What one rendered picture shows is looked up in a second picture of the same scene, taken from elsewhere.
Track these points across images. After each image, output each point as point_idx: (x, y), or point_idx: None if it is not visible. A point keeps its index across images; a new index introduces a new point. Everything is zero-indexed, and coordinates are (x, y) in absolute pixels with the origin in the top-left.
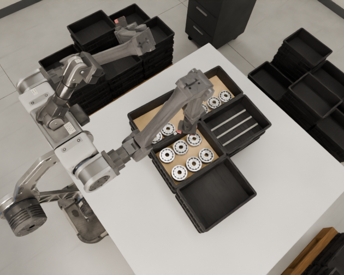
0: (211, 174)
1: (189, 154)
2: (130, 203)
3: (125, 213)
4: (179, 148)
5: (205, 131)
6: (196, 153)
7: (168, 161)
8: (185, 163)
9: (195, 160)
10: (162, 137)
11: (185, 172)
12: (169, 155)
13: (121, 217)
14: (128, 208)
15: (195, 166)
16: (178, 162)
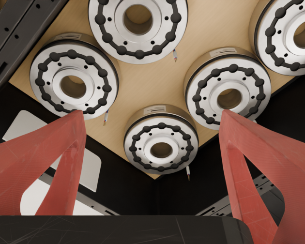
0: None
1: (199, 33)
2: (38, 182)
3: (38, 202)
4: (133, 6)
5: None
6: (241, 16)
7: (94, 115)
8: (185, 102)
9: (235, 77)
10: None
11: (189, 140)
12: (87, 89)
13: (33, 210)
14: (38, 192)
15: (236, 110)
16: (145, 90)
